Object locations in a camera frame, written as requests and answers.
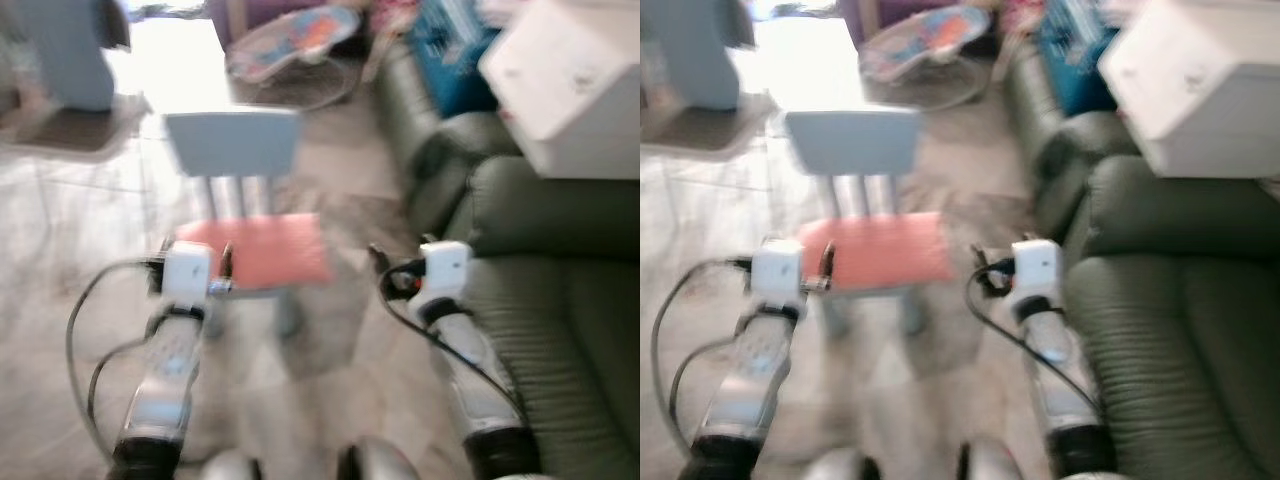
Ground dark green leather sofa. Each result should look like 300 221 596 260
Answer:
1004 40 1280 480
374 40 641 480

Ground red chair seat pad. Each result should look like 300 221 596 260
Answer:
799 211 957 294
174 211 334 294

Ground small grey chair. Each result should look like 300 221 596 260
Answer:
163 107 337 343
784 107 958 339

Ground silver left robot leg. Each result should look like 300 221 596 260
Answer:
198 450 264 480
804 447 882 480

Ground silver robot leg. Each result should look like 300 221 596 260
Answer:
337 437 422 480
198 450 264 480
804 447 882 480

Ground silver right robot leg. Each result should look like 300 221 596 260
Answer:
337 437 422 480

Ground blue bag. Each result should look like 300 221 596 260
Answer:
414 0 503 118
1038 0 1123 117

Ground colourful baby bouncer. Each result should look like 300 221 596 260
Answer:
857 5 994 112
224 7 364 112

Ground purple armchair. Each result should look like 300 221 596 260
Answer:
837 0 1001 41
204 0 377 41

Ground white box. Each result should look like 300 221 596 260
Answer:
477 0 641 182
1096 0 1280 180

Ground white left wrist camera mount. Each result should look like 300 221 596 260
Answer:
159 240 215 310
750 238 808 310

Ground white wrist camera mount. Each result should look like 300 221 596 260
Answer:
750 238 808 310
159 240 215 310
1011 238 1064 302
417 240 472 307

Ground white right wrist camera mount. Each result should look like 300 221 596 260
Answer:
417 240 472 307
1011 238 1064 302

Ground long black left arm cable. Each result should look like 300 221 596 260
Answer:
650 257 753 461
65 257 167 463

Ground short black left arm cable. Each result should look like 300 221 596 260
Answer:
87 335 153 443
668 338 736 441

